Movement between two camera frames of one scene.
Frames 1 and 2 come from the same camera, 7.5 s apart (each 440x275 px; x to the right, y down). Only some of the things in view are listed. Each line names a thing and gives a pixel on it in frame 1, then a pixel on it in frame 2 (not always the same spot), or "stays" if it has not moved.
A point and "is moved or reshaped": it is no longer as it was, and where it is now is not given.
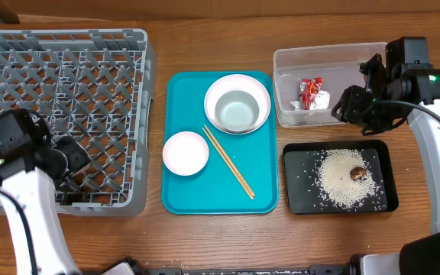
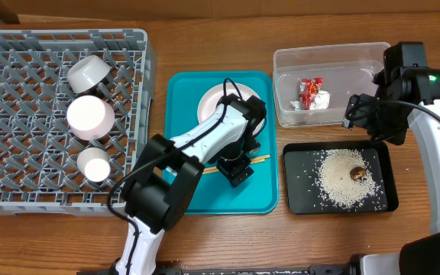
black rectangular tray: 339,176 stays
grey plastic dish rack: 94,87 stays
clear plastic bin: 308,79 stays
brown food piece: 357,173 stays
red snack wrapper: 308,88 stays
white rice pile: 334,182 stays
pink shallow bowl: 186,153 is moved or reshaped
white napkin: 321,101 stays
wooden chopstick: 229,166 is moved or reshaped
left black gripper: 74,157 → 234,173
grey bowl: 237,111 is moved or reshaped
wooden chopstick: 230,161 is moved or reshaped
